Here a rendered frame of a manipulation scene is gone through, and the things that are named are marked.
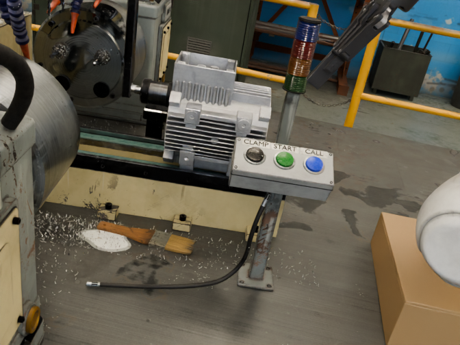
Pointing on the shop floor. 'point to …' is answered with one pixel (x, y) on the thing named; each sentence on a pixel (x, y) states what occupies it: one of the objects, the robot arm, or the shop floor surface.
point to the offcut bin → (400, 67)
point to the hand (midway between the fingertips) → (324, 70)
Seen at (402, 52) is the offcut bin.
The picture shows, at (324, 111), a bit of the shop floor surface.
